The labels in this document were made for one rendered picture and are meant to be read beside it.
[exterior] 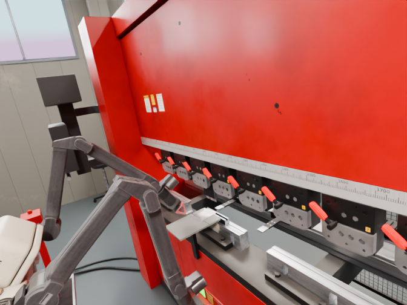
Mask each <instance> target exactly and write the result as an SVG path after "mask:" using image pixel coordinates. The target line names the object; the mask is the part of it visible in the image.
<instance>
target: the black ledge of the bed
mask: <svg viewBox="0 0 407 305"><path fill-rule="evenodd" d="M161 211H162V215H163V217H164V221H165V223H166V224H168V225H169V224H170V223H173V222H175V221H177V220H179V219H181V218H184V217H186V216H187V215H183V214H177V213H175V212H173V211H168V210H166V209H165V208H164V207H162V206H161ZM196 238H197V245H198V248H199V250H200V251H201V252H202V253H203V254H205V255H206V256H207V257H208V258H209V259H211V260H212V261H213V262H215V263H216V264H217V265H218V266H219V267H221V268H222V269H223V270H224V271H225V272H227V273H228V274H229V275H231V276H232V277H233V278H234V279H235V280H237V281H238V282H239V283H240V284H241V285H243V286H244V287H245V288H247V289H248V290H249V291H250V292H251V293H253V294H254V295H255V296H256V297H258V298H259V299H260V300H261V301H263V302H264V303H265V304H266V305H301V304H300V303H298V302H297V301H296V300H294V299H293V298H291V297H290V296H288V295H287V294H286V293H284V292H283V291H281V290H280V289H278V288H277V287H276V286H274V285H273V284H271V283H270V282H269V281H267V280H266V279H265V273H266V272H267V271H269V269H268V263H267V257H266V251H264V250H263V249H261V248H260V247H258V246H256V245H255V244H252V243H251V242H249V247H247V248H246V249H244V250H243V251H242V252H241V251H240V250H238V249H236V248H235V247H232V248H230V249H229V250H227V251H225V250H223V249H222V248H220V247H219V246H218V245H216V244H215V243H213V242H212V241H211V240H209V239H207V238H206V237H205V236H203V235H202V234H201V233H199V232H197V233H196Z"/></svg>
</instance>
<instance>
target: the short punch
mask: <svg viewBox="0 0 407 305"><path fill-rule="evenodd" d="M203 190H204V194H205V195H206V197H207V198H208V199H210V200H213V201H215V202H217V200H216V199H217V193H215V191H214V189H213V188H207V189H205V188H203Z"/></svg>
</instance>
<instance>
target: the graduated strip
mask: <svg viewBox="0 0 407 305"><path fill-rule="evenodd" d="M141 140H142V141H145V142H150V143H155V144H158V145H162V146H167V147H170V148H174V149H179V150H182V151H187V152H190V153H195V154H199V155H202V156H207V157H212V158H215V159H219V160H224V161H227V162H232V163H236V164H240V165H244V166H249V167H252V168H257V169H261V170H264V171H269V172H273V173H277V174H281V175H286V176H289V177H294V178H297V179H302V180H306V181H309V182H314V183H318V184H321V185H326V186H331V187H334V188H339V189H343V190H346V191H351V192H356V193H359V194H363V195H368V196H371V197H376V198H380V199H384V200H388V201H391V202H396V203H401V204H404V205H407V193H406V192H400V191H395V190H392V189H386V188H381V187H377V186H372V185H366V184H363V183H357V182H352V181H349V180H343V179H338V178H334V177H329V176H325V175H320V174H315V173H311V172H306V171H300V170H297V169H291V168H286V167H282V166H277V165H272V164H268V163H263V162H257V161H254V160H248V159H243V158H240V157H234V156H229V155H225V154H220V153H216V152H211V151H206V150H202V149H197V148H192V147H188V146H182V145H177V144H173V143H168V142H163V141H159V140H154V139H149V138H145V137H141Z"/></svg>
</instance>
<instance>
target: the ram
mask: <svg viewBox="0 0 407 305"><path fill-rule="evenodd" d="M120 44H121V49H122V54H123V58H124V63H125V68H126V72H127V77H128V82H129V86H130V91H131V96H132V100H133V105H134V110H135V113H136V118H137V124H138V127H139V132H140V135H141V137H145V138H149V139H154V140H159V141H163V142H168V143H173V144H177V145H182V146H188V147H192V148H197V149H202V150H206V151H211V152H214V153H220V154H225V155H229V156H234V157H240V158H243V159H248V160H254V161H257V162H263V163H268V164H272V165H277V166H282V167H286V168H291V169H297V170H300V171H306V172H311V173H315V174H320V175H325V176H329V177H334V178H338V179H343V180H349V181H352V182H357V183H363V184H366V185H372V186H377V187H381V188H386V189H392V190H395V191H400V192H406V193H407V0H169V1H167V2H166V3H165V4H164V5H163V6H161V7H160V8H159V9H157V10H156V11H155V12H154V13H153V14H151V15H150V16H149V17H148V18H146V19H145V20H144V21H143V22H141V23H140V24H139V25H138V26H137V27H136V28H134V29H133V30H132V31H130V32H129V33H128V34H127V35H126V36H124V37H123V38H122V39H121V40H120ZM160 93H162V98H163V102H164V108H165V112H159V107H158V104H157V98H156V94H160ZM152 94H153V95H154V101H155V105H152V101H151V96H150V95H152ZM147 95H148V97H149V101H150V106H151V112H147V109H146V106H145V101H144V96H147ZM153 107H156V110H157V112H154V111H153ZM141 141H142V140H141ZM142 144H144V145H148V146H152V147H155V148H159V149H164V150H166V151H171V152H173V153H178V154H182V155H185V156H188V157H192V158H195V159H199V160H204V161H206V162H211V163H215V164H218V165H222V166H226V167H229V168H233V169H237V170H240V171H244V172H248V173H251V174H255V175H259V176H262V177H266V178H269V179H273V180H277V181H280V182H284V183H288V184H291V185H295V186H299V187H302V188H306V189H310V190H313V191H317V192H321V193H324V194H328V195H333V196H335V197H340V198H344V199H347V200H350V201H354V202H357V203H361V204H364V205H368V206H373V207H375V208H380V209H384V210H387V211H391V212H395V213H398V214H402V215H406V216H407V205H404V204H401V203H396V202H391V201H388V200H384V199H380V198H376V197H371V196H368V195H363V194H359V193H356V192H351V191H346V190H343V189H339V188H334V187H331V186H326V185H321V184H318V183H314V182H309V181H306V180H302V179H297V178H294V177H289V176H286V175H281V174H277V173H273V172H269V171H264V170H261V169H257V168H252V167H249V166H244V165H240V164H236V163H232V162H227V161H224V160H219V159H215V158H212V157H207V156H202V155H199V154H195V153H191V152H187V151H182V150H179V149H174V148H170V147H167V146H162V145H158V144H155V143H150V142H145V141H142Z"/></svg>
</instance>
